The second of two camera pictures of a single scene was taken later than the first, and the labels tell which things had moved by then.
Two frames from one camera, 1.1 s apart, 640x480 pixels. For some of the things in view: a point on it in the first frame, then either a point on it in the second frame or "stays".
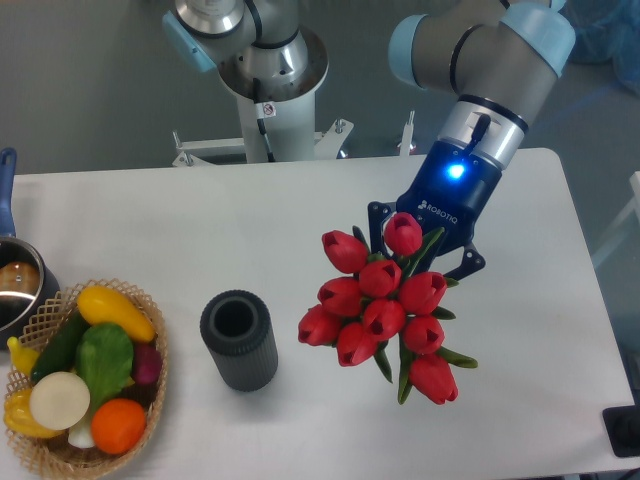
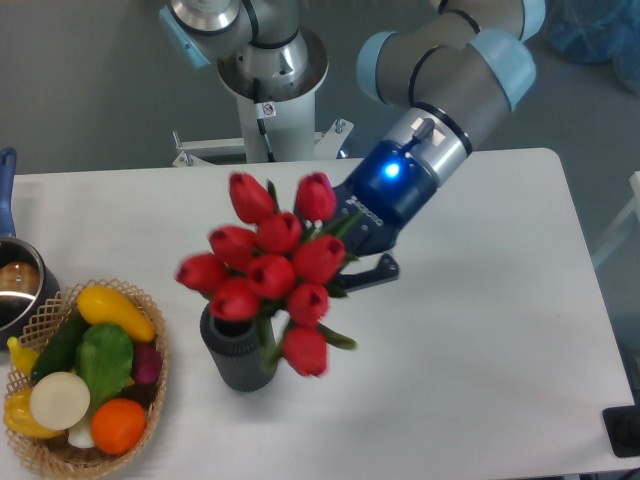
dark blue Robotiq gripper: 447,195 → 387,188
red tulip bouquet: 376,307 → 284,266
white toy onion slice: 59,400 stays
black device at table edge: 622,425 stays
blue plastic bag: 607,30 stays
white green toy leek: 80,435 stays
